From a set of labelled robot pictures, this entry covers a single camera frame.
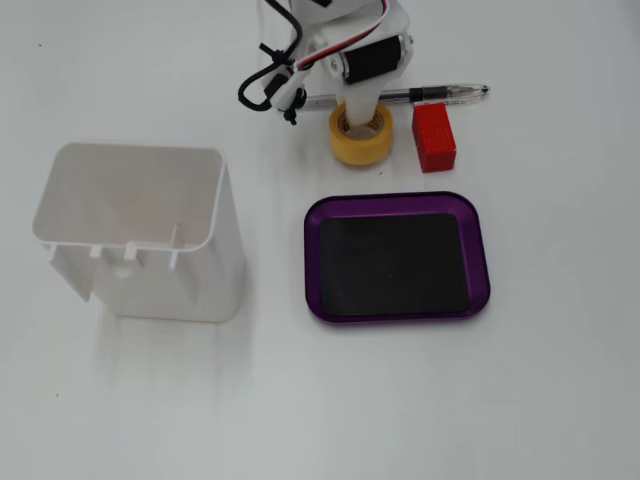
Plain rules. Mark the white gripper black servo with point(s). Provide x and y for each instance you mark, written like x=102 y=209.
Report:
x=369 y=64

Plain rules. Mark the black zip tie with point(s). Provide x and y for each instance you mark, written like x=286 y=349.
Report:
x=272 y=52
x=290 y=117

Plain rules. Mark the white plastic box container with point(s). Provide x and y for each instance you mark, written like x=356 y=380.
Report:
x=210 y=290

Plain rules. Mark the red perforated block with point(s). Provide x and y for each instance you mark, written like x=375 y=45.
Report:
x=435 y=140

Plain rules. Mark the clear black ballpoint pen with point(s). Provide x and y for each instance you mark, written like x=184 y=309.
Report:
x=440 y=93

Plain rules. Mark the purple metal tray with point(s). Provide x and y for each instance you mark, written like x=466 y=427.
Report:
x=475 y=240

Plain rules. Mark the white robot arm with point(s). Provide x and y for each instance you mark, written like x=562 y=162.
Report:
x=350 y=6

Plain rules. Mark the black rectangular tray mat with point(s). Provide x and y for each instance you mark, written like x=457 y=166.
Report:
x=395 y=265

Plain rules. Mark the yellow masking tape roll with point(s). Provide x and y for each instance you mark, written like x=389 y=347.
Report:
x=360 y=150

